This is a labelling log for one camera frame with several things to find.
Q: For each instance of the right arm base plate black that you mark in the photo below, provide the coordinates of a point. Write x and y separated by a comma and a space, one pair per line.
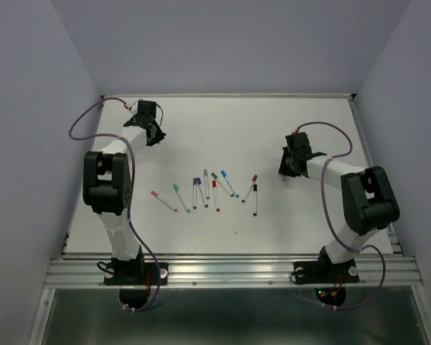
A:
329, 278

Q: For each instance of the aluminium rail frame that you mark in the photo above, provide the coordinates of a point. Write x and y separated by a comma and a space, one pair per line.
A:
232, 271

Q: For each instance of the black cap marker pen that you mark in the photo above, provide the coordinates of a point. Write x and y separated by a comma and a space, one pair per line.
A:
255, 202

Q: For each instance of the grey cap marker pen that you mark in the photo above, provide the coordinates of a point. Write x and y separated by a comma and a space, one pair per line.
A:
206, 184

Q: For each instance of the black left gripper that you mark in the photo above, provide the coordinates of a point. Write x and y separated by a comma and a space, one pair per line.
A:
159, 136

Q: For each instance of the brown cap marker pen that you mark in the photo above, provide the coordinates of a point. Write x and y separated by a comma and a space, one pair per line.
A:
249, 189

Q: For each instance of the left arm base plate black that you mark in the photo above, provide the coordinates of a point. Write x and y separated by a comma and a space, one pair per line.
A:
138, 286

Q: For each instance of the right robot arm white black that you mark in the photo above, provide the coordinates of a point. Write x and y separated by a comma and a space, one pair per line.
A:
369, 203

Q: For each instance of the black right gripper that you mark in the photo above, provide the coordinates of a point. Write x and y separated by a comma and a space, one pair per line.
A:
283, 169

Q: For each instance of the light green cap marker pen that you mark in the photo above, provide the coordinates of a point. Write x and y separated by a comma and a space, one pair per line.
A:
179, 195

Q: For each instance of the dark green cap marker pen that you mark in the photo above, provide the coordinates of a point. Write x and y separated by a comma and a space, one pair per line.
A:
195, 194

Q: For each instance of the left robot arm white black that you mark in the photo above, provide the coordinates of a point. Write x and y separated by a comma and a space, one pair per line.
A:
108, 176

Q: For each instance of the light blue cap marker pen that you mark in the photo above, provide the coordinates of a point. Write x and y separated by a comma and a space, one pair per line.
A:
230, 183

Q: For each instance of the red cap marker pen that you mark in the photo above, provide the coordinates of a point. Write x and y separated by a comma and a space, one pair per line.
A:
216, 196

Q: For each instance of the pink cap marker pen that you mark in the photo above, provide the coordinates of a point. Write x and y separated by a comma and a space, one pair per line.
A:
164, 201

